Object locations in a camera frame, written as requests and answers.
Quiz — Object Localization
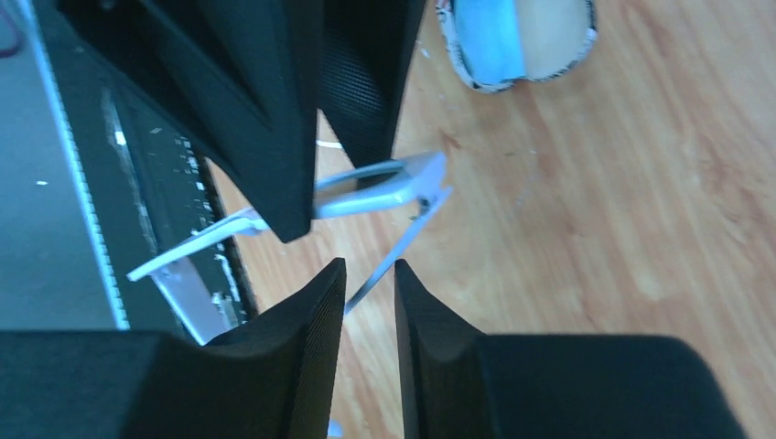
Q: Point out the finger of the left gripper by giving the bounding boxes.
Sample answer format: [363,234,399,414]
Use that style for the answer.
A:
[57,0,323,242]
[318,0,426,168]

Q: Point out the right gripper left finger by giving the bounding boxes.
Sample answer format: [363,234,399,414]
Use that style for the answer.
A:
[1,258,347,438]

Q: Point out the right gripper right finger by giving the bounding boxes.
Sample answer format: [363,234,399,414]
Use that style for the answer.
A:
[394,260,746,438]

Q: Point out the light blue cleaning cloth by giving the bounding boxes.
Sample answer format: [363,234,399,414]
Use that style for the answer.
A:
[453,0,527,86]

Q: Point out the flag print glasses case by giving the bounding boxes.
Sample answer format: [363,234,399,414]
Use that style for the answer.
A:
[435,0,598,94]

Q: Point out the white frame sunglasses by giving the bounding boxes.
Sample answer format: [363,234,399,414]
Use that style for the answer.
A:
[127,152,452,346]

